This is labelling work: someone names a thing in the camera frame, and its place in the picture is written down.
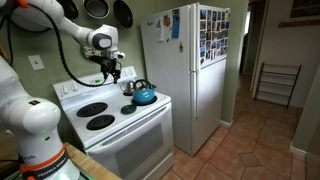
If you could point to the white electric stove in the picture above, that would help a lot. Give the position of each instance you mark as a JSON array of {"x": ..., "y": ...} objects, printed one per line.
[{"x": 133, "y": 140}]

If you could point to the colourful wall decoration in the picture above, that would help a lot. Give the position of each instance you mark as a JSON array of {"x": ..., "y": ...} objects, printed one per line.
[{"x": 88, "y": 52}]

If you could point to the blue paper on fridge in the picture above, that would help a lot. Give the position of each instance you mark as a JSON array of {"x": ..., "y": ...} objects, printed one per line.
[{"x": 176, "y": 23}]

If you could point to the white refrigerator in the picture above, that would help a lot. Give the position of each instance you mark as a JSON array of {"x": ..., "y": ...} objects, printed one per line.
[{"x": 190, "y": 69}]

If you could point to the white light switch plate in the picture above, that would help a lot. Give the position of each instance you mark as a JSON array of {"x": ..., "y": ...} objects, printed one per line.
[{"x": 36, "y": 62}]

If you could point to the large black wall pan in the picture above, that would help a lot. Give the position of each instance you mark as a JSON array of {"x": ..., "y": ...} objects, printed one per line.
[{"x": 26, "y": 24}]

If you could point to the black metal shoe rack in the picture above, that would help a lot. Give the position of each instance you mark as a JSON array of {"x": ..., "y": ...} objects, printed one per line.
[{"x": 276, "y": 83}]

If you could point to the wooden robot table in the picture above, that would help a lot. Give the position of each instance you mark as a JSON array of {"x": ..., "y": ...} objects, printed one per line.
[{"x": 90, "y": 166}]

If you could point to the silver stove top kettle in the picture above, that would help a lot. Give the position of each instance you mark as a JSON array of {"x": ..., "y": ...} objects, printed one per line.
[{"x": 129, "y": 88}]

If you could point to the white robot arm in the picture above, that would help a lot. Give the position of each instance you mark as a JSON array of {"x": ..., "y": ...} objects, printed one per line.
[{"x": 34, "y": 121}]

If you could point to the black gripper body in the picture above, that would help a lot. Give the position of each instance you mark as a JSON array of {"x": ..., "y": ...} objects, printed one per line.
[{"x": 106, "y": 65}]

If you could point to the blue kettle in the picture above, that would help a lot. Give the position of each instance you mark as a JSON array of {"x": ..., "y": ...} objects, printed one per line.
[{"x": 144, "y": 91}]

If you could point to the black hanging frying pan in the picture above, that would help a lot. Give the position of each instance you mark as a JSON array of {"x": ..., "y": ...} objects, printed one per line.
[{"x": 70, "y": 8}]

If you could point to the black hanging skillet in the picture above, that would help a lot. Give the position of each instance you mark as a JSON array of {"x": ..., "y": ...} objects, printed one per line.
[{"x": 123, "y": 13}]

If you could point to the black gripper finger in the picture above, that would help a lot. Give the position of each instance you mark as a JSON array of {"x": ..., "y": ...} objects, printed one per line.
[
  {"x": 106, "y": 74},
  {"x": 116, "y": 78}
]

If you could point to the silver rimmed hanging pan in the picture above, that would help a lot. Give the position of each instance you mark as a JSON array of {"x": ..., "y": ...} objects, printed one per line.
[{"x": 98, "y": 9}]

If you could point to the white paper on fridge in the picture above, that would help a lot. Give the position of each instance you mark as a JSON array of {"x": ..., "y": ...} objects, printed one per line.
[{"x": 159, "y": 29}]

